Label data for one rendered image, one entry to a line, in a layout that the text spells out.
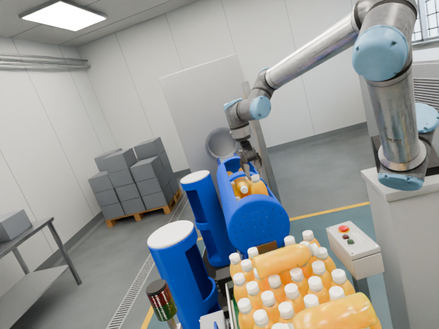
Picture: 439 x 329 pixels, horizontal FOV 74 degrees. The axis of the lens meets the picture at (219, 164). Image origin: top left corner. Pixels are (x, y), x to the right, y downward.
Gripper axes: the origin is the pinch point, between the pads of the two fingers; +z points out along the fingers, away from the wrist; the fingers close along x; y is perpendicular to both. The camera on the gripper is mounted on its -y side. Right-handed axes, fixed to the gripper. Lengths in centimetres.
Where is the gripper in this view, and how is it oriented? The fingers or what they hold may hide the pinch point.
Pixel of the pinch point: (255, 177)
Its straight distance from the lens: 138.3
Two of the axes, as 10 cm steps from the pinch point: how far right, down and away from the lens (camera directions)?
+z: 3.0, 9.2, 2.6
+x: -9.5, 3.1, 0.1
